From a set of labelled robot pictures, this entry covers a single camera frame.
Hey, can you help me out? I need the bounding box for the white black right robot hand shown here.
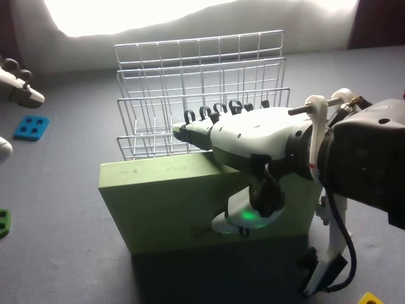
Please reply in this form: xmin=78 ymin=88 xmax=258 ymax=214
xmin=172 ymin=99 xmax=304 ymax=238

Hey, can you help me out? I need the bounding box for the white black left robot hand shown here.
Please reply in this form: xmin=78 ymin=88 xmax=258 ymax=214
xmin=0 ymin=56 xmax=46 ymax=165

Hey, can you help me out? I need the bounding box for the blue four-hole block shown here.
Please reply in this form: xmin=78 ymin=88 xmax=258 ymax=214
xmin=13 ymin=115 xmax=51 ymax=141

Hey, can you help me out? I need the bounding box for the grey table cloth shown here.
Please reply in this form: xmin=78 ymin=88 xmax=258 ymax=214
xmin=0 ymin=44 xmax=405 ymax=304

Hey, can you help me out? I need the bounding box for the white backdrop cloth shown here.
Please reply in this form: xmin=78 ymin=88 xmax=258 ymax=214
xmin=18 ymin=0 xmax=361 ymax=73

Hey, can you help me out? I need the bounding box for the green block with holes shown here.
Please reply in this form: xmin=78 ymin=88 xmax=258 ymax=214
xmin=0 ymin=208 xmax=12 ymax=239

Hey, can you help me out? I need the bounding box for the yellow block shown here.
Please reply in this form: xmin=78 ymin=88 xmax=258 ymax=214
xmin=359 ymin=292 xmax=389 ymax=304

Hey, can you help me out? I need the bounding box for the white wire rack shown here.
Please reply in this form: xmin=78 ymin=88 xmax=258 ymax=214
xmin=113 ymin=30 xmax=291 ymax=162

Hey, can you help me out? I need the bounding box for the thick black wrist cable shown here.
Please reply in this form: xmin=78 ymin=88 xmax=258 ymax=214
xmin=324 ymin=186 xmax=359 ymax=291

